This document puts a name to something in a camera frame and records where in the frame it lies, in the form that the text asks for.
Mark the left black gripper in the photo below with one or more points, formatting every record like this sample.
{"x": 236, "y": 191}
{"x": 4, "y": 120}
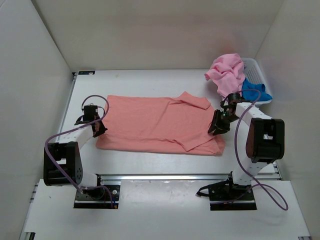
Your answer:
{"x": 101, "y": 131}

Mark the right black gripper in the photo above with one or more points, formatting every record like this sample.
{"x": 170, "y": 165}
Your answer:
{"x": 217, "y": 127}

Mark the salmon pink t shirt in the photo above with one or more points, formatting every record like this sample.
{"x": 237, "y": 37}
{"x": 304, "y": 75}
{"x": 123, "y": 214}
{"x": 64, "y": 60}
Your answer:
{"x": 170, "y": 125}

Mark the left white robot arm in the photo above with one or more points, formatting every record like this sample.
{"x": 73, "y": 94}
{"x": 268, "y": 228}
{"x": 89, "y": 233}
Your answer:
{"x": 62, "y": 161}

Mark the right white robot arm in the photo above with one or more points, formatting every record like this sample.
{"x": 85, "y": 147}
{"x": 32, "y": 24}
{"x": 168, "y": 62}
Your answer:
{"x": 265, "y": 141}

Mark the blue t shirt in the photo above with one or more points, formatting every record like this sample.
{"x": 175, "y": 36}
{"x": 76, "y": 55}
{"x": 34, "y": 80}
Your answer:
{"x": 252, "y": 91}

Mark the light pink t shirt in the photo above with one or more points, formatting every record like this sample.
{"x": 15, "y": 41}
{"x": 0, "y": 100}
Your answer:
{"x": 227, "y": 72}

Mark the blue label sticker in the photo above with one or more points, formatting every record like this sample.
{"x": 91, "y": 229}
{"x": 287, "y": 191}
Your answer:
{"x": 86, "y": 72}

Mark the white plastic laundry basket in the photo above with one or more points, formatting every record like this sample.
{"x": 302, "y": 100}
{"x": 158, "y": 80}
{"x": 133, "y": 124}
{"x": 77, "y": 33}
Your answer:
{"x": 254, "y": 75}

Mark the aluminium table edge rail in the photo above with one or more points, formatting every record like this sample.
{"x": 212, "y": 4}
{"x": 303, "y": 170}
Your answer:
{"x": 163, "y": 177}

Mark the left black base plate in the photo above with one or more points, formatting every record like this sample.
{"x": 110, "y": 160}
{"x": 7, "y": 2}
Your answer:
{"x": 98, "y": 198}

